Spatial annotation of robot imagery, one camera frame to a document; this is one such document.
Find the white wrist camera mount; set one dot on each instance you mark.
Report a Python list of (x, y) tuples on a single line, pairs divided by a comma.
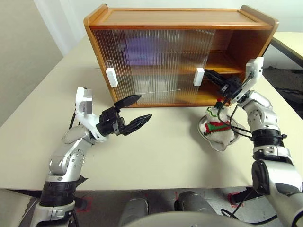
[(80, 113), (254, 71)]

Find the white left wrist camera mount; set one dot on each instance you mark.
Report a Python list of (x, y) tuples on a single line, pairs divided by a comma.
[(80, 113)]

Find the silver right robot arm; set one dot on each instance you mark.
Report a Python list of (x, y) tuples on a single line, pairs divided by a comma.
[(267, 123)]

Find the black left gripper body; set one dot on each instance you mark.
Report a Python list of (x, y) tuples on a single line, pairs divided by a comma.
[(110, 123)]

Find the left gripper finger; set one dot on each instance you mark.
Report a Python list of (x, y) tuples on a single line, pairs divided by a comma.
[(137, 124), (127, 101)]

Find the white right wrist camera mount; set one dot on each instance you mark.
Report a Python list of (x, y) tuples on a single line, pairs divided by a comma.
[(254, 71)]

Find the beige table black frame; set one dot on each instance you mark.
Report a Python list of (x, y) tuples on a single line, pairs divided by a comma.
[(291, 40)]

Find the silver robot torso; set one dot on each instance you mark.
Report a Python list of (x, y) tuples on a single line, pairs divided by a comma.
[(189, 221)]

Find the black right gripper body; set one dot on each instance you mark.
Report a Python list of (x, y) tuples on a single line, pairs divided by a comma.
[(230, 86)]

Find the white plush toy red scarf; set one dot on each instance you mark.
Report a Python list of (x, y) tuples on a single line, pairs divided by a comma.
[(217, 132)]

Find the white bowl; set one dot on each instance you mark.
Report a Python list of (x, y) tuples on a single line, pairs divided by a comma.
[(220, 147)]

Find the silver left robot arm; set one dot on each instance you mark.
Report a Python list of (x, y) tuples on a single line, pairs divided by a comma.
[(64, 160)]

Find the wooden cabinet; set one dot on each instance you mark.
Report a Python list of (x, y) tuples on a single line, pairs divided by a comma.
[(177, 17)]

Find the black table leg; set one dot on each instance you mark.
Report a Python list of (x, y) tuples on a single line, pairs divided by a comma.
[(243, 195)]

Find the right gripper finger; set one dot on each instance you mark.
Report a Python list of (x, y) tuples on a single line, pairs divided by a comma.
[(214, 81), (213, 73)]

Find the purple tissue pack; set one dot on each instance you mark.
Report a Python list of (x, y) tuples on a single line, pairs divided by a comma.
[(142, 49)]

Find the dark rounded shape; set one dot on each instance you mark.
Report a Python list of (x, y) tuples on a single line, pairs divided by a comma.
[(136, 209), (193, 203)]

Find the ribbed clear sliding door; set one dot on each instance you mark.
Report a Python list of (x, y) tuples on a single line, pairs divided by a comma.
[(201, 47), (106, 47)]

